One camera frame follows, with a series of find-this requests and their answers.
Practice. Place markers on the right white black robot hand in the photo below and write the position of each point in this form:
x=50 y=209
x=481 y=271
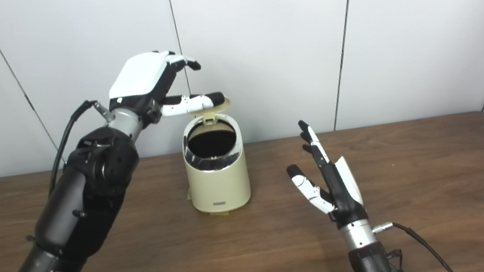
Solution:
x=341 y=188

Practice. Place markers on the cream round bin lid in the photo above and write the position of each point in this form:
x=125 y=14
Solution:
x=209 y=114

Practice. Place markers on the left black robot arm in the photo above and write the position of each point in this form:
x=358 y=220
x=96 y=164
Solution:
x=71 y=212

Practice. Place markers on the cream-colored bin body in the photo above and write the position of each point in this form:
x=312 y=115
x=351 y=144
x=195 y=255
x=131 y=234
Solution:
x=219 y=180

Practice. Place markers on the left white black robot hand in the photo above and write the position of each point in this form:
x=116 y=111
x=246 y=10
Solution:
x=138 y=81

